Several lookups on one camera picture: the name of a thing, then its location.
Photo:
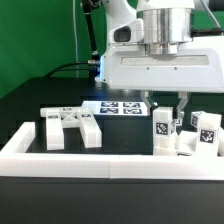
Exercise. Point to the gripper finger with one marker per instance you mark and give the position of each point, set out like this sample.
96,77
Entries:
184,98
146,97

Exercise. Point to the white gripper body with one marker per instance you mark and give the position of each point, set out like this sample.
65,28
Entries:
198,66

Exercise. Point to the white chair seat part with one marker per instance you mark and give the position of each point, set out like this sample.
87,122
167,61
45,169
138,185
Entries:
186,145

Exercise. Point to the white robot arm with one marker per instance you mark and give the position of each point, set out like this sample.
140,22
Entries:
154,47

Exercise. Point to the white tagged cube right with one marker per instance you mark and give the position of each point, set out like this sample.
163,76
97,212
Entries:
194,118

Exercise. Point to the white tagged cube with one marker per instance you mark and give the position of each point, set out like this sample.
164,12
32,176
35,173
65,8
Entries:
194,118
179,122

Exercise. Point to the white tagged cube left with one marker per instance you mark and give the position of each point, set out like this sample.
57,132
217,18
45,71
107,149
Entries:
179,122

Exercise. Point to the white marker sheet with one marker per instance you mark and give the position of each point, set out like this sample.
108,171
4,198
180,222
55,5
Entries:
116,108

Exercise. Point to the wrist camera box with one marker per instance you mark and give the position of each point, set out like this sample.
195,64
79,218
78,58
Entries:
132,32

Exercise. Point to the white chair back frame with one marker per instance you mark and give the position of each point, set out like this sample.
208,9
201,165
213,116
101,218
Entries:
60,118

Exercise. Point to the white U-shaped fence frame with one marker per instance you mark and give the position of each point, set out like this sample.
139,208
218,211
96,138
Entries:
15,160

